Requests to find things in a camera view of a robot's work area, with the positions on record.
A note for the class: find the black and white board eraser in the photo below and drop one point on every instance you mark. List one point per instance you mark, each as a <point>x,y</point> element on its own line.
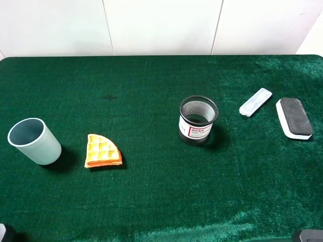
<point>293,119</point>

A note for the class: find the black mesh pen holder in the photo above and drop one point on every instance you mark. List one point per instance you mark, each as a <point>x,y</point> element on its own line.
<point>197,115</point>

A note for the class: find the orange waffle slice toy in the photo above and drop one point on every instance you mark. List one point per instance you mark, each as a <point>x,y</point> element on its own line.
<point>101,151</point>

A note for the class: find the green velvet tablecloth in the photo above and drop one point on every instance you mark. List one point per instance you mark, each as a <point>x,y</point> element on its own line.
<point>247,182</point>

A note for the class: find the white translucent plastic case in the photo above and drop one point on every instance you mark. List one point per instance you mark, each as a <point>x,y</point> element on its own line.
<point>255,102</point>

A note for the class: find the grey-blue plastic cup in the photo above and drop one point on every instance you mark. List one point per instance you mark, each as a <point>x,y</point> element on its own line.
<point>33,138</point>

